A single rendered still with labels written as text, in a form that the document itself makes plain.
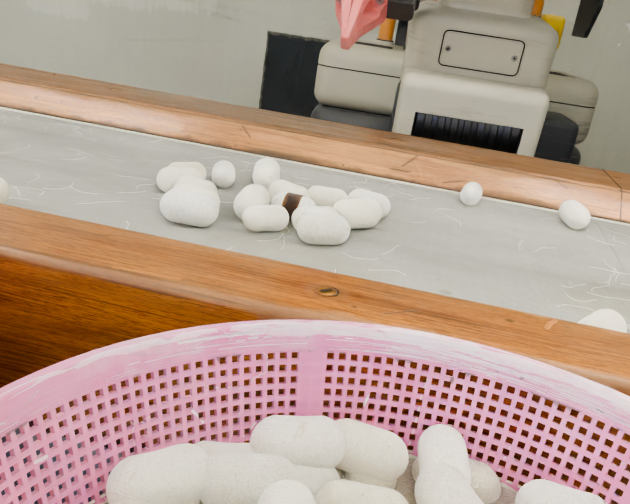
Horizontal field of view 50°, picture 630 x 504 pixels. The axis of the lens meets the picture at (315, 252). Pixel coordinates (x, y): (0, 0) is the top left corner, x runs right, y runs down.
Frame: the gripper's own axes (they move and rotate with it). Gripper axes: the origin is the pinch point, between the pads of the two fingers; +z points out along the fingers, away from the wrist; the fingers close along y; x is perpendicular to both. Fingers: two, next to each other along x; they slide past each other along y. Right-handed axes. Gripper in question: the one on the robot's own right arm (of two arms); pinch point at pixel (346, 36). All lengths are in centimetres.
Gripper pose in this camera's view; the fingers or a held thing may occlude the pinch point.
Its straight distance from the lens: 59.2
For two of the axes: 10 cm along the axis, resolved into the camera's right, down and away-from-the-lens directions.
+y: 9.7, 1.9, -1.4
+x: 0.3, 4.9, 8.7
